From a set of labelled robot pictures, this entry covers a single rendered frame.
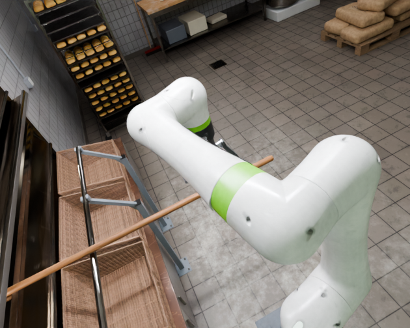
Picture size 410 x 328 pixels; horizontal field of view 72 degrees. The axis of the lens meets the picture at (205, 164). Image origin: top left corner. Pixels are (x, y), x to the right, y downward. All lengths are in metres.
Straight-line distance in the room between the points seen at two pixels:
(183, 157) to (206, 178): 0.08
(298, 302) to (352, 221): 0.28
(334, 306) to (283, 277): 1.58
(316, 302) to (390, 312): 1.62
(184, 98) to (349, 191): 0.44
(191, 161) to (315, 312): 0.48
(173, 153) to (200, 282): 1.93
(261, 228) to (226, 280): 1.97
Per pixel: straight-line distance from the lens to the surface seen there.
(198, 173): 0.53
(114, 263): 1.99
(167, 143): 0.61
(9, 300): 1.56
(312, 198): 0.46
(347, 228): 0.64
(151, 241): 2.04
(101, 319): 1.26
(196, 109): 0.75
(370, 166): 0.54
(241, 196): 0.47
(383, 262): 2.53
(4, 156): 1.92
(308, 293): 0.82
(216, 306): 2.36
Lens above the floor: 2.22
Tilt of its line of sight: 45 degrees down
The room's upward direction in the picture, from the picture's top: 19 degrees counter-clockwise
